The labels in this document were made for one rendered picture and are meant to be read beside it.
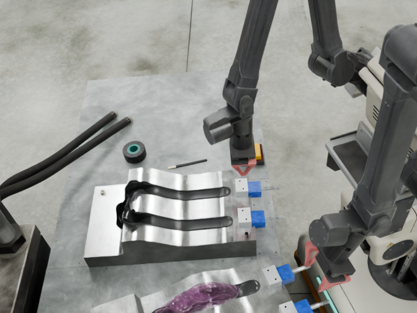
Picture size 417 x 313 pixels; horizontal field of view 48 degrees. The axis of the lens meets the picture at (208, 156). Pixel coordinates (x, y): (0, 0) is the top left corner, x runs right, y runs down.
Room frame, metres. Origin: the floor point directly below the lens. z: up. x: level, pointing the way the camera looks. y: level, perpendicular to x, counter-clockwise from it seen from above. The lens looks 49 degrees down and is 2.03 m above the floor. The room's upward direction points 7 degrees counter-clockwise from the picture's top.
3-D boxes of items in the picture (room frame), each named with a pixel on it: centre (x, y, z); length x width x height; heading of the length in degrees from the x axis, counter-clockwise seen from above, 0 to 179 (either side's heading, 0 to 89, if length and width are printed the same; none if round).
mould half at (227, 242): (0.82, 0.14, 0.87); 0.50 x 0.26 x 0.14; 86
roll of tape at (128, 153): (1.14, 0.26, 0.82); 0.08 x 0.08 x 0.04
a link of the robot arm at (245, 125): (0.85, -0.09, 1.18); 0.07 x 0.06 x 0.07; 111
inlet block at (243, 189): (0.85, -0.13, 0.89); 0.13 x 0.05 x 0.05; 86
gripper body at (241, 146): (0.86, -0.10, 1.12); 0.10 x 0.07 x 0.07; 177
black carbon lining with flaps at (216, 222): (0.81, 0.12, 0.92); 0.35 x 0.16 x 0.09; 86
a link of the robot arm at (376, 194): (0.52, -0.32, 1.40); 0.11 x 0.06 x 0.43; 13
